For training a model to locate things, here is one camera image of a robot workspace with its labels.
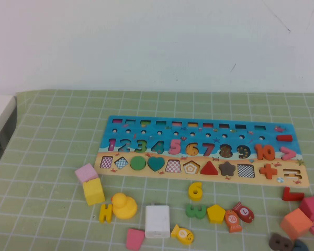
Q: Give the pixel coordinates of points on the yellow number six piece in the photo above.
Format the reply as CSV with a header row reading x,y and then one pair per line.
x,y
192,191

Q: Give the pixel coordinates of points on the pink number five piece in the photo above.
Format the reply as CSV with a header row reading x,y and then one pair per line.
x,y
175,150

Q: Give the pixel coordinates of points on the teal heart piece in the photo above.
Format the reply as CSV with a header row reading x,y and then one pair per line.
x,y
156,163

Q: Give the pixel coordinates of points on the green circle piece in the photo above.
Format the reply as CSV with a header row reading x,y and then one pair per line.
x,y
138,163

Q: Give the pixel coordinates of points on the red triangle piece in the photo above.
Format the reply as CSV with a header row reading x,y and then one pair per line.
x,y
209,170

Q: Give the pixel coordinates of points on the brown star piece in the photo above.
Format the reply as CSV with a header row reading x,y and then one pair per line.
x,y
227,168

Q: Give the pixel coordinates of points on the green number three piece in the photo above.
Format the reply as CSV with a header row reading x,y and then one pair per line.
x,y
189,211

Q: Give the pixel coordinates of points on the colourful wooden puzzle board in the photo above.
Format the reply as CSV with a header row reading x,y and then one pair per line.
x,y
251,130

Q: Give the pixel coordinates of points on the yellow letter H piece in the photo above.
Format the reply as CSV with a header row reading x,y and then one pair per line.
x,y
102,213

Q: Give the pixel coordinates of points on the orange number ten piece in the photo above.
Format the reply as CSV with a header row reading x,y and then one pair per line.
x,y
259,152

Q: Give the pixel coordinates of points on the yellow pentagon piece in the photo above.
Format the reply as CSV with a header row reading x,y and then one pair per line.
x,y
216,214

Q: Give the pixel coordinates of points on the yellow fish piece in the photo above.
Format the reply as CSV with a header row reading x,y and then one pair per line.
x,y
182,234

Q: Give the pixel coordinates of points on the pink trapezoid piece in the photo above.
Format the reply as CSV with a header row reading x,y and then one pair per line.
x,y
134,239

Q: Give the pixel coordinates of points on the orange plus sign piece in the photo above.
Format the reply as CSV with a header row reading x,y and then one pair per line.
x,y
268,171

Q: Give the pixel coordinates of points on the orange fish piece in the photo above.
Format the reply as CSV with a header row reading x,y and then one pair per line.
x,y
233,221

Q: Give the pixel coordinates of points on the red fish piece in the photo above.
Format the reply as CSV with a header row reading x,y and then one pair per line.
x,y
244,212

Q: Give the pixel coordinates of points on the red minus sign piece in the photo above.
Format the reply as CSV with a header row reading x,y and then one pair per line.
x,y
284,137

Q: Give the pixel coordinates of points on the pink greater-than sign piece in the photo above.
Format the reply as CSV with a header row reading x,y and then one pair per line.
x,y
290,153

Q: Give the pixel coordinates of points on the red angle sign piece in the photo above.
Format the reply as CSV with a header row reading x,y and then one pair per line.
x,y
286,196

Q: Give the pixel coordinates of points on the brown number eight piece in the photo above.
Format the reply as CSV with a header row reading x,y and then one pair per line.
x,y
274,241

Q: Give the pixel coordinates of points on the dark blue number piece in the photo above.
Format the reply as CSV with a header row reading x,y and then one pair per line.
x,y
300,246

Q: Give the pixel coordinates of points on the light pink cube block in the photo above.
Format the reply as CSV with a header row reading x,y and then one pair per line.
x,y
85,172

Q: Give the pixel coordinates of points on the yellow rubber duck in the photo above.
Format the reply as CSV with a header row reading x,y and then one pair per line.
x,y
125,209

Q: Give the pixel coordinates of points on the yellow cube block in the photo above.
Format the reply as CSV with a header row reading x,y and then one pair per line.
x,y
93,192

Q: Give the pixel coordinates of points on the white power adapter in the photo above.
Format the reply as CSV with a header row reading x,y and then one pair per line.
x,y
157,221

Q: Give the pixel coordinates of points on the green checkered tablecloth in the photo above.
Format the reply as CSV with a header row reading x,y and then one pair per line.
x,y
52,146

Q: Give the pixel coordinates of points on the orange cube block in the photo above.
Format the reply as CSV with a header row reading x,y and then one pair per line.
x,y
295,223

